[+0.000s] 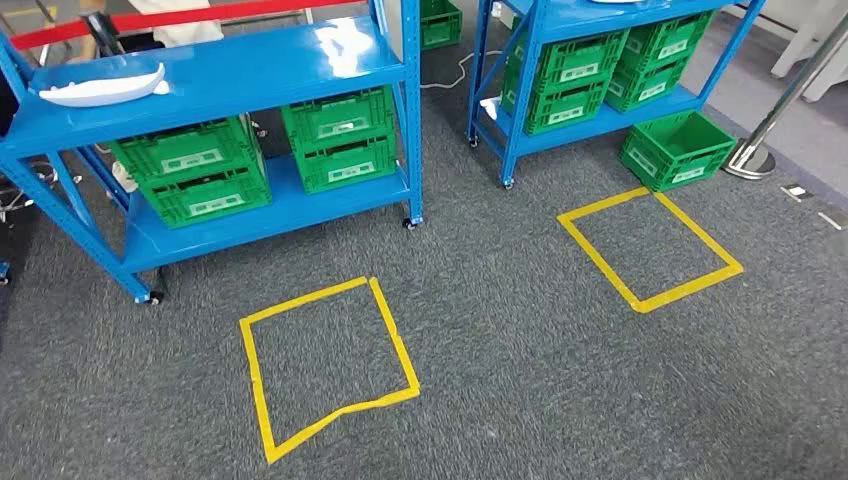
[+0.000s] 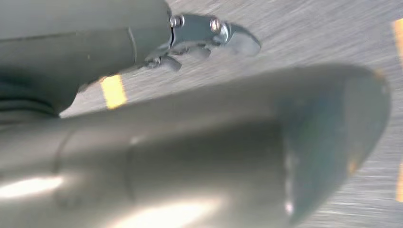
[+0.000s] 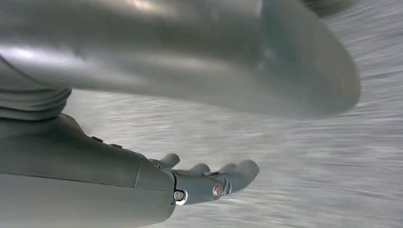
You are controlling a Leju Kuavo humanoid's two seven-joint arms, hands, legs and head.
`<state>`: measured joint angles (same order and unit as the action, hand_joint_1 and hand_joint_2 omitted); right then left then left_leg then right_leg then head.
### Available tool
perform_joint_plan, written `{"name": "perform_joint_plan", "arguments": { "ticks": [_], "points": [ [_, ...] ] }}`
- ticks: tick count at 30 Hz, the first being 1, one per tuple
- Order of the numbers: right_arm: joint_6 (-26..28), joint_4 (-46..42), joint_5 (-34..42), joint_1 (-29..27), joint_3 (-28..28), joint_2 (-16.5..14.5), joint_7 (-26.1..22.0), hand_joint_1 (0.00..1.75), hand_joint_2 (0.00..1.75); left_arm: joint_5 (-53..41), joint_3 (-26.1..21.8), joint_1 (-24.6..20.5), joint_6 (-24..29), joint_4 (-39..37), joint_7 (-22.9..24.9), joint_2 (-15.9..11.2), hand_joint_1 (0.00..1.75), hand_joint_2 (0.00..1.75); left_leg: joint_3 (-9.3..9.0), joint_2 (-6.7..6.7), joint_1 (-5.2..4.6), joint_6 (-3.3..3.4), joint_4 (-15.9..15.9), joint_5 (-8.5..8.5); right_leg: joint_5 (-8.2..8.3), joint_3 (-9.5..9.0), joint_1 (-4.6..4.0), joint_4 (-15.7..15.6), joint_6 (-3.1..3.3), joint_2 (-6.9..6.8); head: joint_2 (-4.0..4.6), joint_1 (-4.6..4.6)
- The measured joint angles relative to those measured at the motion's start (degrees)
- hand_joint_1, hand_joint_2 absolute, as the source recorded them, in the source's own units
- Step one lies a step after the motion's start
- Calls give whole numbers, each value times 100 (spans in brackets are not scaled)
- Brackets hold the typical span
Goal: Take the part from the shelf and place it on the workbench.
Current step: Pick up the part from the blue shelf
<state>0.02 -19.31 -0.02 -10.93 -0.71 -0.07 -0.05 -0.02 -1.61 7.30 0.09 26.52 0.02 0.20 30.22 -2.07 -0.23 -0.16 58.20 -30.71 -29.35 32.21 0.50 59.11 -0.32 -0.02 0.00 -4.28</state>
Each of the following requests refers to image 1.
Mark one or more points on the white table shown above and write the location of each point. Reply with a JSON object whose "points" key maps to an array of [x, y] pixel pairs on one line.
{"points": [[802, 46]]}

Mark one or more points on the black belt post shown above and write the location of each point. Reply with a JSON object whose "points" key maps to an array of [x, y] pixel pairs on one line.
{"points": [[99, 33]]}

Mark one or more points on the chrome stanchion post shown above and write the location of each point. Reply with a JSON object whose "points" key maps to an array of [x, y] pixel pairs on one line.
{"points": [[752, 159]]}

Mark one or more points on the person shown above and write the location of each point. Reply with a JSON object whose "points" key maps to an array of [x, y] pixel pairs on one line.
{"points": [[185, 30]]}

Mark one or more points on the white curved plastic part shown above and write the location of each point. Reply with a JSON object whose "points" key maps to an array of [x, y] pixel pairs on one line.
{"points": [[99, 93]]}

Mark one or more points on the blue metal shelf rack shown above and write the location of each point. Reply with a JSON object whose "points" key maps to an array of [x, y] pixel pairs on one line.
{"points": [[576, 16], [232, 73]]}

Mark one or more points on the red barrier belt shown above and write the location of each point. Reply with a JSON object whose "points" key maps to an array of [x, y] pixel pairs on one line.
{"points": [[166, 18]]}

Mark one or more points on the floor socket plate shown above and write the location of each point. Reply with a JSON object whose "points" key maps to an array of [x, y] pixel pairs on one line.
{"points": [[797, 192], [831, 221]]}

